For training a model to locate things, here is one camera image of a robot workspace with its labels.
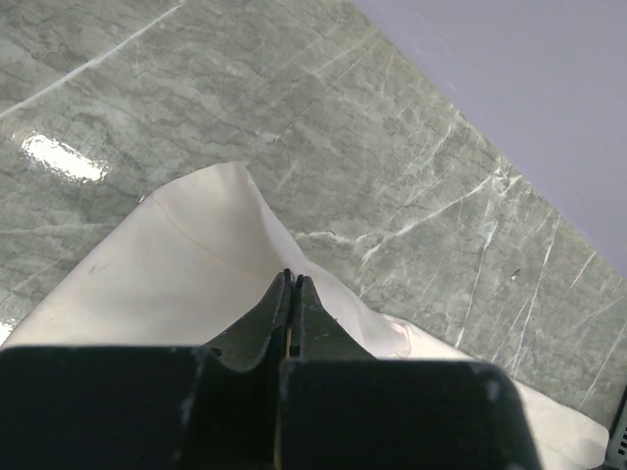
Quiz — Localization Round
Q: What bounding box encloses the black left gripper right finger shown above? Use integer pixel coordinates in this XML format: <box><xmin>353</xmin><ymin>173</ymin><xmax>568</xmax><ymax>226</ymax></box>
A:
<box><xmin>276</xmin><ymin>277</ymin><xmax>540</xmax><ymax>469</ymax></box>

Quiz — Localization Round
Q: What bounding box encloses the cream white t shirt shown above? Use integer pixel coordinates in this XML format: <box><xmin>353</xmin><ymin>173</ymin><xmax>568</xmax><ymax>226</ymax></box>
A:
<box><xmin>1</xmin><ymin>164</ymin><xmax>608</xmax><ymax>469</ymax></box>

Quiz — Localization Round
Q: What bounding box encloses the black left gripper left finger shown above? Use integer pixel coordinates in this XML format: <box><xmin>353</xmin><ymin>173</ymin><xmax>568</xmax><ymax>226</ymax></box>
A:
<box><xmin>1</xmin><ymin>271</ymin><xmax>292</xmax><ymax>469</ymax></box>

